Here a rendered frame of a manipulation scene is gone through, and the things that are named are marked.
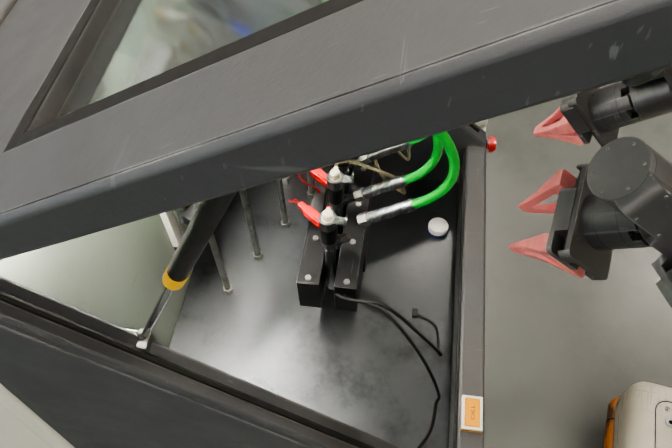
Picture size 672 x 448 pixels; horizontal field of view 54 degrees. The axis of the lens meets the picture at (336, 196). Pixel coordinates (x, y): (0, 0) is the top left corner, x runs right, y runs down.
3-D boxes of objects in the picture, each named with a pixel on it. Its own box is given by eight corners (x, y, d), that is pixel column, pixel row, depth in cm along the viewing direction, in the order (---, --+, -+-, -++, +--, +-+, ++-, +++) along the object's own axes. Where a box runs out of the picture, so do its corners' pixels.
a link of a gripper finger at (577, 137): (522, 93, 97) (581, 71, 90) (548, 127, 100) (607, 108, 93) (511, 125, 93) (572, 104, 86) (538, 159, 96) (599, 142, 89)
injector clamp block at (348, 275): (357, 330, 119) (356, 288, 107) (302, 323, 120) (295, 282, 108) (376, 182, 139) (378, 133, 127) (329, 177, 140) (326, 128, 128)
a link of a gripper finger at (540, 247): (486, 254, 70) (562, 250, 63) (502, 195, 73) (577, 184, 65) (526, 280, 73) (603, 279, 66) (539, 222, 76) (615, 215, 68)
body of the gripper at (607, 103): (571, 73, 90) (624, 54, 85) (608, 124, 95) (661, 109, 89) (562, 105, 87) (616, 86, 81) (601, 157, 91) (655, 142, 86)
